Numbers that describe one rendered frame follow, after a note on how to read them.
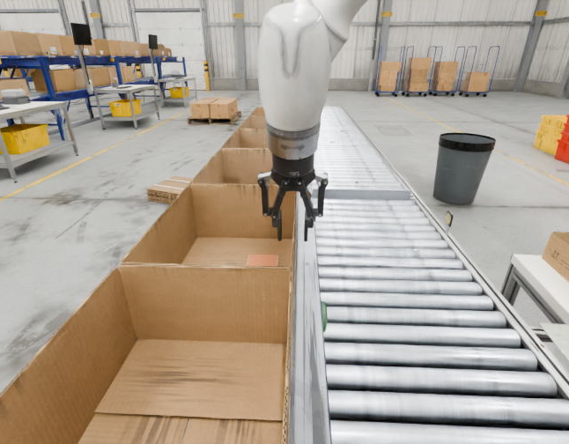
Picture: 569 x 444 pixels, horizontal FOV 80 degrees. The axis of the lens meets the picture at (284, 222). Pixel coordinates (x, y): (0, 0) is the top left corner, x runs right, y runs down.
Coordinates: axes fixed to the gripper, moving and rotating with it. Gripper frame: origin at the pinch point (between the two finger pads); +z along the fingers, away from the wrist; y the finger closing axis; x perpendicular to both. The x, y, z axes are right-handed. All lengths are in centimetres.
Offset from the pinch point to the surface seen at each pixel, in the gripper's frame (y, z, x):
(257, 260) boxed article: -8.8, 13.3, 0.7
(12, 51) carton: -458, 137, 495
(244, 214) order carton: -13.9, 12.4, 15.9
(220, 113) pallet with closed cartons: -176, 313, 631
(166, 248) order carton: -28.3, 4.7, -3.2
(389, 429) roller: 18.6, 16.7, -34.2
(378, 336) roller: 21.4, 26.0, -12.2
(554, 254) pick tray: 83, 32, 20
